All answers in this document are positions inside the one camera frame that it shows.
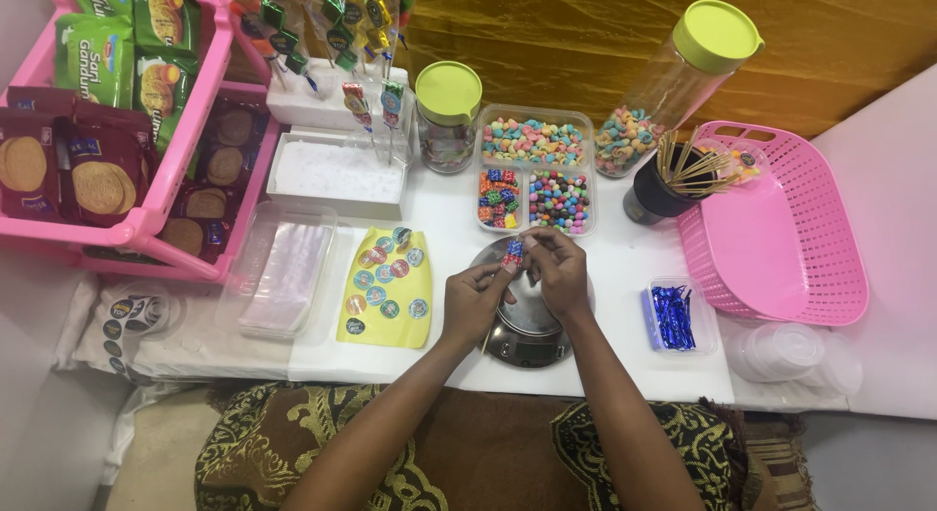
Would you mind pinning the person's left hand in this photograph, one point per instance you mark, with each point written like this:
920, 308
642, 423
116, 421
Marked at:
468, 306

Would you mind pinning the person's right hand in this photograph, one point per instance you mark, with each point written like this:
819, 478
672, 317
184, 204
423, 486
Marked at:
564, 277

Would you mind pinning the candy skewer with sweets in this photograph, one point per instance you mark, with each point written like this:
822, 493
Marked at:
514, 252

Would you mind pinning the round steel kitchen scale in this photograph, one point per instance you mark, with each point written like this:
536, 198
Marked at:
528, 328

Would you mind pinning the heap of colourful ball candies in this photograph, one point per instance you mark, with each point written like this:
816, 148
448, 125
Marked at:
558, 201

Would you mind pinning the yellow sheet of round stickers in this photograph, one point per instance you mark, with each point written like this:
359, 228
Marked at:
388, 291

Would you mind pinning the small clear plastic box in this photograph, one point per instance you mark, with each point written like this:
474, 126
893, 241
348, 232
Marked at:
655, 317

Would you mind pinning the heap of wrapped square candies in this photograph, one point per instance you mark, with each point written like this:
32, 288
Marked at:
499, 198

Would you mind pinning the clear divided candy container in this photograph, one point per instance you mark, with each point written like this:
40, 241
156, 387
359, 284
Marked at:
538, 170

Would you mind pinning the bunch of blue twist ties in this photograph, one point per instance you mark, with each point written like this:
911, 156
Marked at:
673, 317

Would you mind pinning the black cup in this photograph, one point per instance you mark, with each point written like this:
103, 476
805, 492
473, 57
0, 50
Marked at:
655, 196

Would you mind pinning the brown gold patterned garment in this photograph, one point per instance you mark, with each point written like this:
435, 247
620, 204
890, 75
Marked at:
498, 452

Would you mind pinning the bunch of wooden skewers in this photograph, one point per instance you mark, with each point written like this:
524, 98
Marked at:
695, 167

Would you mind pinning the stack of clear plastic bags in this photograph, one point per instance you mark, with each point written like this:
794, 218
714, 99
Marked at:
289, 277

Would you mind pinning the white foam tray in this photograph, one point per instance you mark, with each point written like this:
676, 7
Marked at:
333, 176

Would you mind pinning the short glass jar green lid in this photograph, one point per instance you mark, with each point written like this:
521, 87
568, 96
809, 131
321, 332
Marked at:
448, 108

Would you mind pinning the wrapped candy packet with sticker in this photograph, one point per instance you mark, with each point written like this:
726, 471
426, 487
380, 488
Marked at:
748, 163

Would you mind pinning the clear rectangular plastic container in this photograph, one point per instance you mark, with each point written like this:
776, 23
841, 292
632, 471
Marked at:
249, 277

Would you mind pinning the pink plastic basket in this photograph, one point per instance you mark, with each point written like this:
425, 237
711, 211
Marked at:
783, 233

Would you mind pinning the stack of clear plastic lids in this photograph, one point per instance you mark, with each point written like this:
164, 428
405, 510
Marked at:
790, 353

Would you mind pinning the tall clear jar green lid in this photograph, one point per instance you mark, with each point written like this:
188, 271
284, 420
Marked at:
681, 64

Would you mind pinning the golden curtain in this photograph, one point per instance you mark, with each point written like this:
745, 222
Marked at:
622, 35

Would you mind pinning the white foam block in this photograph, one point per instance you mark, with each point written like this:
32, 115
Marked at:
307, 105

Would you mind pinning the bunch of wrapped candy skewers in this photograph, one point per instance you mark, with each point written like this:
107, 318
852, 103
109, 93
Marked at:
344, 28

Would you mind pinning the roll of round stickers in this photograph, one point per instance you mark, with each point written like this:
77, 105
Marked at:
132, 313

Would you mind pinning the pink rack of biscuit packets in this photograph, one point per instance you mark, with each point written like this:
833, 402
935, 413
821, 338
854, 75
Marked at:
124, 130

